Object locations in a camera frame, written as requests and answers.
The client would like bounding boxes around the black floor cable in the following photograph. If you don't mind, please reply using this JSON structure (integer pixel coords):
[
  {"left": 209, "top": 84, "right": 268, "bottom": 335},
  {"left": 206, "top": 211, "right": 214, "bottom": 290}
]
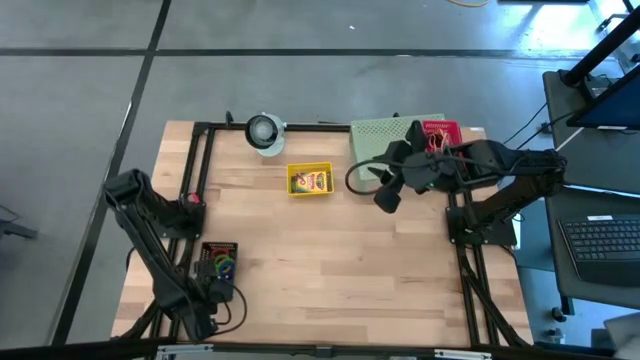
[{"left": 502, "top": 102, "right": 571, "bottom": 151}]

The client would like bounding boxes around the black monitor pole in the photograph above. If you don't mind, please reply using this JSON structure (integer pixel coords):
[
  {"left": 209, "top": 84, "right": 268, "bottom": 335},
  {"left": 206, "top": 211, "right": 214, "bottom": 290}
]
[{"left": 559, "top": 9, "right": 640, "bottom": 87}]

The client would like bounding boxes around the black keyboard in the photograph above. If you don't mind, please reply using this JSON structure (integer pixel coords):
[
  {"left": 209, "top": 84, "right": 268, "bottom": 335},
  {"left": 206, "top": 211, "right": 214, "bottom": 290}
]
[{"left": 558, "top": 214, "right": 640, "bottom": 289}]

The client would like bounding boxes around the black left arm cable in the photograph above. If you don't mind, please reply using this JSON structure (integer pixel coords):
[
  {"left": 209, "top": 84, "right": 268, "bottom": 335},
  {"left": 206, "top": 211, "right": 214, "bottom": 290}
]
[{"left": 212, "top": 282, "right": 249, "bottom": 337}]

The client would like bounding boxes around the yellow plastic basket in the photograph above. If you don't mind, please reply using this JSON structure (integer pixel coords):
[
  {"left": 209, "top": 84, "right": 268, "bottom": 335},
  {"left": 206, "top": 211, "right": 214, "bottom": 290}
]
[{"left": 285, "top": 160, "right": 335, "bottom": 198}]

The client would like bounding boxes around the yellow Crayola crayon box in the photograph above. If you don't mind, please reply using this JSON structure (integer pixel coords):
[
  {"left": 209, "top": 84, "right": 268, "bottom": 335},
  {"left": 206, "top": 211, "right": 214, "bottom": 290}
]
[{"left": 291, "top": 170, "right": 330, "bottom": 195}]

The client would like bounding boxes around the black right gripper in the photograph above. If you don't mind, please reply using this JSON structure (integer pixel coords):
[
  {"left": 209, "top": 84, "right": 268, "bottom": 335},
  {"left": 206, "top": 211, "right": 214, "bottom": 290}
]
[{"left": 373, "top": 119, "right": 469, "bottom": 215}]

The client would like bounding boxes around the white cable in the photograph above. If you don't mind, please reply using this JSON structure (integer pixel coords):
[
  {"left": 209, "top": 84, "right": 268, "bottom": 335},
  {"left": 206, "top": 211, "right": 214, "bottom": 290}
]
[{"left": 553, "top": 127, "right": 585, "bottom": 154}]

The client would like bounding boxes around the gray chair leg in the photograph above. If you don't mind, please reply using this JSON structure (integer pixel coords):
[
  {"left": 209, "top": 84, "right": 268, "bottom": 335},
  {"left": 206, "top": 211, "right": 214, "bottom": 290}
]
[{"left": 0, "top": 205, "right": 40, "bottom": 242}]

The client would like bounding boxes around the black crossbeam with silver brackets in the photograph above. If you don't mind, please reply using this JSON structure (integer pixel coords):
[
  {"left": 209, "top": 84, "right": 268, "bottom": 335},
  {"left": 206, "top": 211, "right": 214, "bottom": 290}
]
[{"left": 0, "top": 338, "right": 640, "bottom": 360}]

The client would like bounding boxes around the black computer screen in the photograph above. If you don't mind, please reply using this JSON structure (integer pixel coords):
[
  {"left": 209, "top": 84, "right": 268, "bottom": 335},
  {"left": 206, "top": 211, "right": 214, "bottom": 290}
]
[{"left": 566, "top": 64, "right": 640, "bottom": 132}]

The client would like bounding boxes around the black keyboard desk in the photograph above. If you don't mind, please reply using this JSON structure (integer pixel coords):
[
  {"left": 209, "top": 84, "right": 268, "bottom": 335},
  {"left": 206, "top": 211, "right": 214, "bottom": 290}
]
[{"left": 544, "top": 184, "right": 640, "bottom": 316}]

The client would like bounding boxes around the black plastic basket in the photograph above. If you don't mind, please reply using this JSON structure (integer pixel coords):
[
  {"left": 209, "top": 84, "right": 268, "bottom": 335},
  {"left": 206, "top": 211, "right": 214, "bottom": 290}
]
[{"left": 193, "top": 241, "right": 239, "bottom": 304}]

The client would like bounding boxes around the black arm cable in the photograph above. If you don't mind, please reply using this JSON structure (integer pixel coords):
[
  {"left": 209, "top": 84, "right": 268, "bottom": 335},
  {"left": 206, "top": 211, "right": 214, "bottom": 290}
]
[
  {"left": 212, "top": 282, "right": 249, "bottom": 337},
  {"left": 343, "top": 157, "right": 401, "bottom": 197}
]

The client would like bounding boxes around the red plastic basket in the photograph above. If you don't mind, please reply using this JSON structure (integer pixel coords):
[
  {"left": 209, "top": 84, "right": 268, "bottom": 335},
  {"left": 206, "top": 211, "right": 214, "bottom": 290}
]
[{"left": 421, "top": 119, "right": 464, "bottom": 154}]

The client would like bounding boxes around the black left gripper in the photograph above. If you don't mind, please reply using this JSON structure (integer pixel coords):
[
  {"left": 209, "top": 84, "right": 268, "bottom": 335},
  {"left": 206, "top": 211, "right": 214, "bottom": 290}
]
[{"left": 192, "top": 259, "right": 236, "bottom": 321}]

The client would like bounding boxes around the green perforated metal shelf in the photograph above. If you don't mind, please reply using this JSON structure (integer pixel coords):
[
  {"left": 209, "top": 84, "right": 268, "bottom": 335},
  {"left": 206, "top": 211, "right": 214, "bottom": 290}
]
[{"left": 349, "top": 113, "right": 447, "bottom": 182}]

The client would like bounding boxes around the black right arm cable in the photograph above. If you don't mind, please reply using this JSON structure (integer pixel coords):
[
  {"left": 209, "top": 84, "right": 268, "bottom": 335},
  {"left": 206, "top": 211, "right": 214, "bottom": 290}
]
[{"left": 343, "top": 157, "right": 401, "bottom": 197}]

